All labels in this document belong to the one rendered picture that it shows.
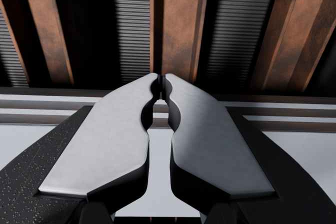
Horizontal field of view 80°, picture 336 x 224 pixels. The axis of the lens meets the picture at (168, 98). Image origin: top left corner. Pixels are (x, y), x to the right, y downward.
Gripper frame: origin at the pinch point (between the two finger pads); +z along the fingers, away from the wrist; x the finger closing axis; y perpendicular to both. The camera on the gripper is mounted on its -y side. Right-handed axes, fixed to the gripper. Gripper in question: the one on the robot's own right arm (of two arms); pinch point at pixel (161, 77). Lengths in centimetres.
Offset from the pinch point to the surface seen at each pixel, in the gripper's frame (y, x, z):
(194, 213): 26.1, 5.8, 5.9
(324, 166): 14.7, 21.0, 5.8
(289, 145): 11.2, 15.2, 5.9
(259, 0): -0.6, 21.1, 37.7
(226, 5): 0.7, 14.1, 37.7
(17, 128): 9.5, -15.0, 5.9
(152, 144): 11.5, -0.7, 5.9
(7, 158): 14.4, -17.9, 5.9
